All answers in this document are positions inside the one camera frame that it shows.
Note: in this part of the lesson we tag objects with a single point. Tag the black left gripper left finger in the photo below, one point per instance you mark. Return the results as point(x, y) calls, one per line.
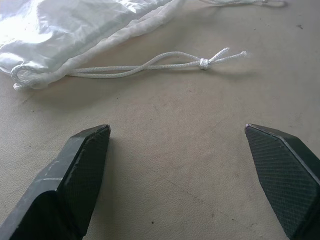
point(75, 180)

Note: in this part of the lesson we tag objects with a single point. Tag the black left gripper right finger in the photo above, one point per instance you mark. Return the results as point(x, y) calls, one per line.
point(287, 175)

